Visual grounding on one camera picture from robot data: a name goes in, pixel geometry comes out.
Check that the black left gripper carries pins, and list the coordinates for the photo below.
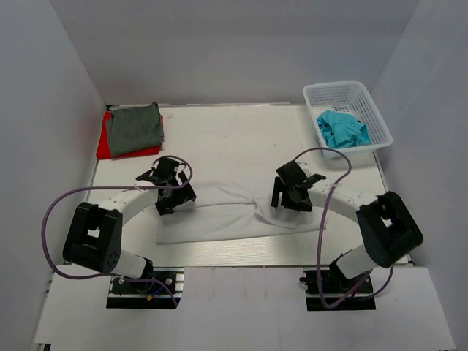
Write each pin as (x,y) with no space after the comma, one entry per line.
(185,194)

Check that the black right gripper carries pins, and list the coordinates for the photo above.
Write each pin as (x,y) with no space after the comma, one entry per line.
(300,205)

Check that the white t shirt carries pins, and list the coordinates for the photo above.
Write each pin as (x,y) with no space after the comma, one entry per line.
(231,210)

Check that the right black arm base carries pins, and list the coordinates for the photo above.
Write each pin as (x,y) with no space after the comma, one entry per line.
(333,288)

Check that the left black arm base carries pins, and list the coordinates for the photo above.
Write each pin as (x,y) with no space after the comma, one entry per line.
(147,295)

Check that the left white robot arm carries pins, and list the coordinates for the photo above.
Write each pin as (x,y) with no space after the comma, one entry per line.
(95,234)

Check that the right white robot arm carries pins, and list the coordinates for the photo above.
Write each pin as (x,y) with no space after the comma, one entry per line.
(387,228)

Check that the folded grey t shirt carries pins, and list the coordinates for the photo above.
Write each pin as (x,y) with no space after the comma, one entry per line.
(134,129)

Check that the folded red t shirt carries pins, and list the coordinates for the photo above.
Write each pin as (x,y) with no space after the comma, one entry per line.
(103,150)

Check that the teal crumpled t shirt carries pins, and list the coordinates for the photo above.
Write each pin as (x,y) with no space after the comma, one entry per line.
(342,130)

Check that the white plastic basket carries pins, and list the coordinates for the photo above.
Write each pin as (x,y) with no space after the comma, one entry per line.
(349,97)

